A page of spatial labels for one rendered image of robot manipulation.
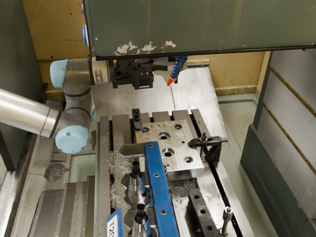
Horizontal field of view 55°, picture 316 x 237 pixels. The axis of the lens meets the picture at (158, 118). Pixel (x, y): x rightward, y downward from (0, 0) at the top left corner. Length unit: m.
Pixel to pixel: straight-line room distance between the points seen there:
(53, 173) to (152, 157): 0.89
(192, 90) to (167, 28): 1.49
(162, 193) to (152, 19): 0.41
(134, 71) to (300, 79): 0.56
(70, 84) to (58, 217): 0.68
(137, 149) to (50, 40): 1.22
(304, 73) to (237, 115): 1.08
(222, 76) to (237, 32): 1.66
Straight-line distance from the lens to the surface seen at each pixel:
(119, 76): 0.85
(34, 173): 1.62
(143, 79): 0.84
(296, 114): 1.14
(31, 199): 1.53
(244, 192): 1.57
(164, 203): 0.70
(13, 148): 1.46
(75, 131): 0.75
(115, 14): 0.45
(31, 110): 0.77
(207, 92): 1.95
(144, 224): 0.59
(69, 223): 1.30
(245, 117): 2.10
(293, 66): 1.13
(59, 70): 0.83
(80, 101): 0.85
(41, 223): 1.36
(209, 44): 0.49
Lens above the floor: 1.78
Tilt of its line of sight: 37 degrees down
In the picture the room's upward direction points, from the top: 1 degrees clockwise
